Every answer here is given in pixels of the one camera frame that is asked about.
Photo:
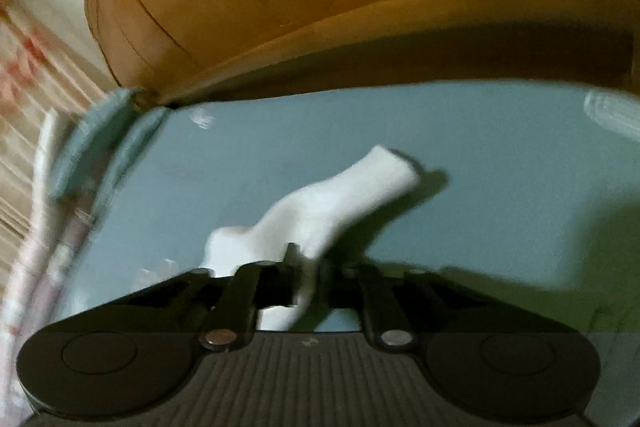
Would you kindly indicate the mauve floral quilt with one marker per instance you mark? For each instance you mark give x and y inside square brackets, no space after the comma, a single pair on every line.
[65,252]

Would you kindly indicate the blue floral bed sheet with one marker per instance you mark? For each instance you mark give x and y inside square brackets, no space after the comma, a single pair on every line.
[500,167]

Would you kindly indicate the pale pink floral quilt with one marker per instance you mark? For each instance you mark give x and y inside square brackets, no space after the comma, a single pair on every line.
[30,257]

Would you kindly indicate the pink and white knit sweater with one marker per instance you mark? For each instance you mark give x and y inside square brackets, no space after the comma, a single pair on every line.
[340,202]

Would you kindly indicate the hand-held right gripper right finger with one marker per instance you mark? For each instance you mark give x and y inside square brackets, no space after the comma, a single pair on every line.
[345,282]

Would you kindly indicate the blue-grey pillow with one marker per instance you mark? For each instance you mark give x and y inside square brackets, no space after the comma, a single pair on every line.
[85,142]
[132,147]

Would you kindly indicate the patterned lace curtain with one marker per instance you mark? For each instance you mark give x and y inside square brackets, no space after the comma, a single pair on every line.
[30,107]

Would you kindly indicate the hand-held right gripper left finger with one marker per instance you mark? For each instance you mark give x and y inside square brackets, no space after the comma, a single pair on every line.
[290,267]

